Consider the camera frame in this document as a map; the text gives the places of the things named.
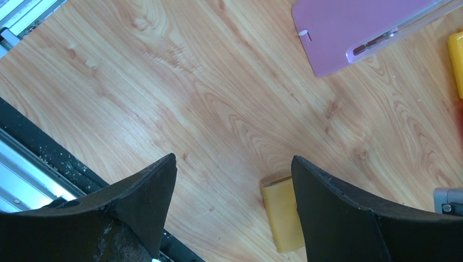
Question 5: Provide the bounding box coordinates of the pink wedge stand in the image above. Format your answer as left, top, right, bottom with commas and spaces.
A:
292, 0, 462, 77

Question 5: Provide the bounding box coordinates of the yellow leather card holder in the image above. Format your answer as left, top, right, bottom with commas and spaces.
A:
259, 175, 305, 253

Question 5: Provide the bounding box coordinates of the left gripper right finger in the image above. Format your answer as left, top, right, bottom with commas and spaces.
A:
291, 156, 462, 261

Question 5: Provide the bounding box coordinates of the yellow plastic bin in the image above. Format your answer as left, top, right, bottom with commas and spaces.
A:
447, 30, 462, 99

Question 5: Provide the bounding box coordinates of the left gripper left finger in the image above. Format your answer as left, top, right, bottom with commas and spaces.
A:
1, 153, 177, 261

